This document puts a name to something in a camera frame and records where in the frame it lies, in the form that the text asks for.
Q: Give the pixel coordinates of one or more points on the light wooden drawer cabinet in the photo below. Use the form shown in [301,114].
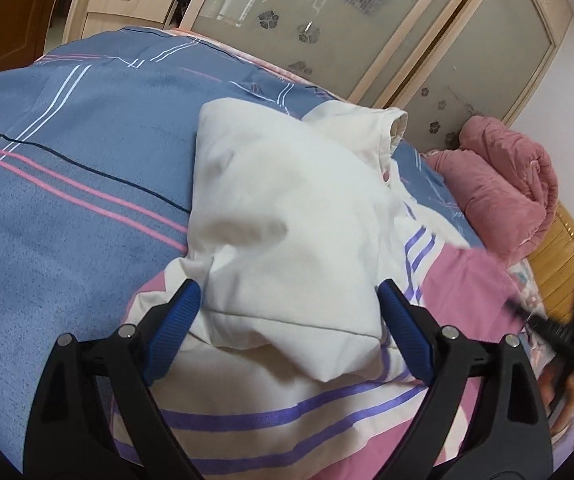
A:
[117,5]

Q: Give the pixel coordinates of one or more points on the person's right forearm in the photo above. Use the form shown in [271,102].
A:
[562,400]

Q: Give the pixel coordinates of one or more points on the floral pillow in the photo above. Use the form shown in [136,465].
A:
[529,285]

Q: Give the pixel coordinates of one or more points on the white and pink jacket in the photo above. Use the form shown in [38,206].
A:
[277,210]

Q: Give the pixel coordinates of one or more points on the wooden headboard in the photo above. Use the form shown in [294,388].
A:
[562,255]

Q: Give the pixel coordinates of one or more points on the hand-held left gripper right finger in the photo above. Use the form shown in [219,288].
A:
[407,330]

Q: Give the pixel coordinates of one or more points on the pink folded blanket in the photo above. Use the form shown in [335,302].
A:
[497,185]

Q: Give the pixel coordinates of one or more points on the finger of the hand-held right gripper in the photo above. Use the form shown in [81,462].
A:
[537,317]

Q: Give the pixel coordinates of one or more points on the blue striped bed sheet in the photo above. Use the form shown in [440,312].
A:
[67,200]

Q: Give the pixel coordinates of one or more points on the wardrobe with frosted sliding doors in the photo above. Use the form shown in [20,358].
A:
[367,35]

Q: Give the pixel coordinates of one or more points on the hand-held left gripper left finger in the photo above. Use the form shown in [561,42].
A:
[177,320]

